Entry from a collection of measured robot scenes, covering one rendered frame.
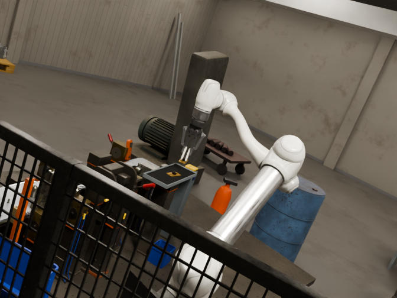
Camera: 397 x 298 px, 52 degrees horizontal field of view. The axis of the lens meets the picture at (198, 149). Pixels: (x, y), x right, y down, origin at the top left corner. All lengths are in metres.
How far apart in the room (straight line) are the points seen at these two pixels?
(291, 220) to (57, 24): 7.57
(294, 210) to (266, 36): 8.78
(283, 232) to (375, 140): 6.91
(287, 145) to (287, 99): 10.09
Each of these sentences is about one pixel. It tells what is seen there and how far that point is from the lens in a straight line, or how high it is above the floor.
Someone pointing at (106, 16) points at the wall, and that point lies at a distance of 10.89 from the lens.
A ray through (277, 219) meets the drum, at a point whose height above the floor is 0.47.
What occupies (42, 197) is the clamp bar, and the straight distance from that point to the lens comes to 1.60.
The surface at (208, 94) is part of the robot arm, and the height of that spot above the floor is 1.60.
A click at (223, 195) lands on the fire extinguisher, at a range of 4.02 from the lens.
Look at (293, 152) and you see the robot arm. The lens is 1.65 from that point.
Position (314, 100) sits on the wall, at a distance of 11.41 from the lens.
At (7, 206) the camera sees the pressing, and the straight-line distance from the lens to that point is 1.73.
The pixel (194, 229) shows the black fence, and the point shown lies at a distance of 0.67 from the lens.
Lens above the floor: 1.83
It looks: 14 degrees down
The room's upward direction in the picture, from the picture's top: 21 degrees clockwise
